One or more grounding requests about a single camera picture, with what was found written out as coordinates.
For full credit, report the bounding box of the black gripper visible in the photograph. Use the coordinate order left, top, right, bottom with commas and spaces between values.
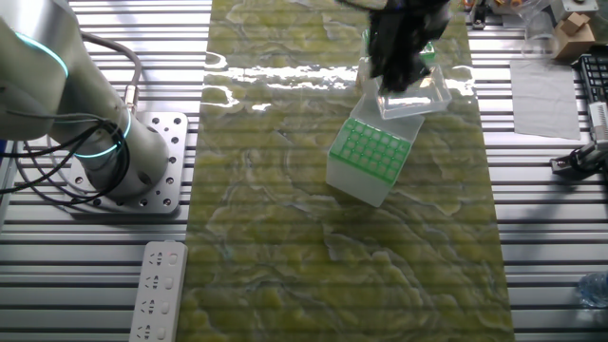
369, 0, 452, 95

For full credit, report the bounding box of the clear tip box green rack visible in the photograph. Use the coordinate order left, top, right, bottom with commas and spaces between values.
325, 92, 428, 209
354, 28, 453, 121

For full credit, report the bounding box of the clear plastic container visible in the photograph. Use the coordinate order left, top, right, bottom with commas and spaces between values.
520, 0, 561, 59

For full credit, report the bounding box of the white paper sheet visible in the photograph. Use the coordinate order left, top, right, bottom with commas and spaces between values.
509, 60, 583, 142

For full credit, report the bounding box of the brown cardboard box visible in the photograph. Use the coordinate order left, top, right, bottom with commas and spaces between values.
552, 11, 598, 62

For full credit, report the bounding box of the grey metal device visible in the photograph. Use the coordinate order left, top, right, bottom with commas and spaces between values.
550, 0, 600, 15

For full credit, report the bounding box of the green marble patterned mat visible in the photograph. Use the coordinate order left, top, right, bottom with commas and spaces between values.
175, 0, 517, 342

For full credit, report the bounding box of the black keyboard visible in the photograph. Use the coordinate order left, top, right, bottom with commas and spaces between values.
578, 52, 608, 105

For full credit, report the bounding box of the clear water bottle blue cap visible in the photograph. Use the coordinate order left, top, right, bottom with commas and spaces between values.
577, 272, 608, 309

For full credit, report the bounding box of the white power strip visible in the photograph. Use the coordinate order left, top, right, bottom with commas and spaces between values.
127, 240, 190, 342

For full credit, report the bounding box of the black metal bracket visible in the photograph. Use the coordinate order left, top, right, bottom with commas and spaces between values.
467, 0, 490, 30

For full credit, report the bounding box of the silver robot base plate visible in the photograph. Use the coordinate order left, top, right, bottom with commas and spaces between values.
64, 111, 190, 215

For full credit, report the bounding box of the grey cable metal connector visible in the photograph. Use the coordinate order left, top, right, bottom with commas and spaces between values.
73, 28, 143, 118

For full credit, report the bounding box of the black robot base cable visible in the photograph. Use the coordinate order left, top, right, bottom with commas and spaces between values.
0, 113, 134, 206

